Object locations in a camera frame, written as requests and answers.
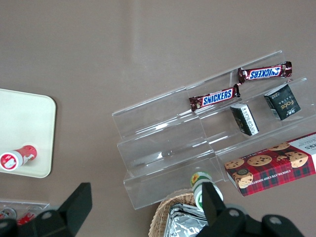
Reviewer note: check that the clear acrylic bottle rack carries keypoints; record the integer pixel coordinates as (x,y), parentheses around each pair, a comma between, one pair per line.
(24,205)

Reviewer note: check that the oval wicker basket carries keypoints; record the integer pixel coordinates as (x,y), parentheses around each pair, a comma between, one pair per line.
(160,214)

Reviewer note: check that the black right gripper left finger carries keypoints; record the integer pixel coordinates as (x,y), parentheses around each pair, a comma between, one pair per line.
(74,205)

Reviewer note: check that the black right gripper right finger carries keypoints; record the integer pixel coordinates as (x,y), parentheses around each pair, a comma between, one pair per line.
(214,207)

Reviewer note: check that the red-lidded small drink bottle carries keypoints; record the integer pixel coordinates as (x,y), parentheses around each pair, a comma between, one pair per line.
(17,158)

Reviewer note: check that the small black snack box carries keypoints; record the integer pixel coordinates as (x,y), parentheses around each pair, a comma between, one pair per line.
(282,102)
(245,119)

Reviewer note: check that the green-lidded white yogurt bottle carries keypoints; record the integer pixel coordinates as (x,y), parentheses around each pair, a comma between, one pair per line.
(197,182)

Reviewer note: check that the Snickers chocolate bar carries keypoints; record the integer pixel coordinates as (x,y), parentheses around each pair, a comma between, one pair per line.
(265,72)
(214,99)

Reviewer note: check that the beige plastic serving tray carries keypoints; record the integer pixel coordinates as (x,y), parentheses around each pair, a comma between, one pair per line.
(24,128)

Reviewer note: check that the stacked foil containers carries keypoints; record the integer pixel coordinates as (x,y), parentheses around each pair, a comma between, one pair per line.
(182,222)

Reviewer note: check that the clear acrylic stepped stand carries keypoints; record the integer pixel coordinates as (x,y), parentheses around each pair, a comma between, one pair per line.
(160,148)

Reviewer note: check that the red tartan cookie box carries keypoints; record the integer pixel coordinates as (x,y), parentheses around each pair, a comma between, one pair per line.
(271,170)

